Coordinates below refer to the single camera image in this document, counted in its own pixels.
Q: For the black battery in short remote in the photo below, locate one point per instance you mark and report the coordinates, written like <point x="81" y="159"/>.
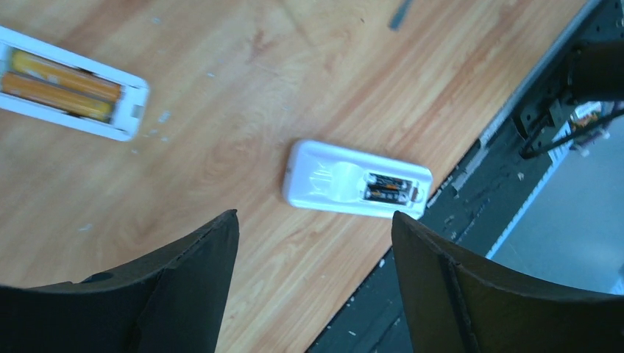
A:
<point x="387" y="182"/>

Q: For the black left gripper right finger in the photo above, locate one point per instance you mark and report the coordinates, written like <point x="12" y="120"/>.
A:
<point x="458" y="301"/>

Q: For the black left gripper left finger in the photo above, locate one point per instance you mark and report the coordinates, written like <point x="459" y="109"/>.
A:
<point x="169" y="300"/>

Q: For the long white remote control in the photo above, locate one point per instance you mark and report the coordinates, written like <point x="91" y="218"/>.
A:
<point x="49" y="83"/>

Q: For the short white remote control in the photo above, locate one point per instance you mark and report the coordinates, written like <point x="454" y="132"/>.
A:
<point x="322" y="176"/>

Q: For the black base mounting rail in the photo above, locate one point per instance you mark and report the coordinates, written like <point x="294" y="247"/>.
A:
<point x="481" y="201"/>

